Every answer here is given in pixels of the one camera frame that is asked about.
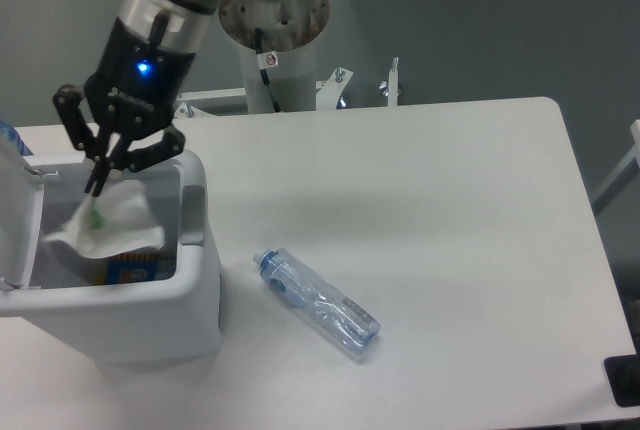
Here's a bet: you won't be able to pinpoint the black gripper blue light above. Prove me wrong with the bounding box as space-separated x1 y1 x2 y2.
52 17 195 196

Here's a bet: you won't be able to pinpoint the clear crushed plastic bottle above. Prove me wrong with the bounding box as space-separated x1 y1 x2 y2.
253 248 381 358

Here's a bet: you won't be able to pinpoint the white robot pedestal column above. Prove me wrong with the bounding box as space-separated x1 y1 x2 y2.
219 0 330 88

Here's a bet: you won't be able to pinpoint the black clamp at table edge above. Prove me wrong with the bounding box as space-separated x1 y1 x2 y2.
604 354 639 408

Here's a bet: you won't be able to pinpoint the blue object behind lid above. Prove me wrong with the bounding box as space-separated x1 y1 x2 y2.
0 120 33 156

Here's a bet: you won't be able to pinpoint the white plastic wrapper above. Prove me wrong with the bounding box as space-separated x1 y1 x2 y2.
43 180 165 259

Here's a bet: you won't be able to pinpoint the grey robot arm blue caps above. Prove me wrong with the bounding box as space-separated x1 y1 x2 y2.
52 0 221 197

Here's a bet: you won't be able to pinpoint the white frame at right edge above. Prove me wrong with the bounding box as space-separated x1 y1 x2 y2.
591 120 639 216

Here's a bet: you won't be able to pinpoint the black cable on pedestal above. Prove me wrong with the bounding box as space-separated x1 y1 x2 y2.
253 27 282 114

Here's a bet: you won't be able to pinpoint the blue orange snack packet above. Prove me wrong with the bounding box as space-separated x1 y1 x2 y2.
96 253 177 285

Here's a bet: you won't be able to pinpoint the white plastic trash can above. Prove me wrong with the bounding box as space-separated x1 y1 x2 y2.
1 145 222 364

